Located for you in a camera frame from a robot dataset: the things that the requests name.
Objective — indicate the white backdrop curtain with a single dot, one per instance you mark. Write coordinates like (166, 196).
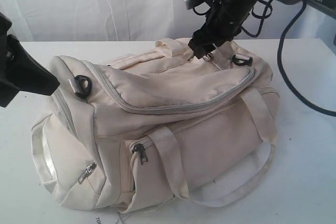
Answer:
(100, 20)

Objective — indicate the white printed paper sheet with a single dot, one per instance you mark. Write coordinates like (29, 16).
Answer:
(108, 219)

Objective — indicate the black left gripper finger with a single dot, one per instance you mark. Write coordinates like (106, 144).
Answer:
(19, 71)

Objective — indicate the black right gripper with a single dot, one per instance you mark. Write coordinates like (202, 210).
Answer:
(222, 24)

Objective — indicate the cream duffel bag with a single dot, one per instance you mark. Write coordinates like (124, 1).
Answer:
(145, 129)

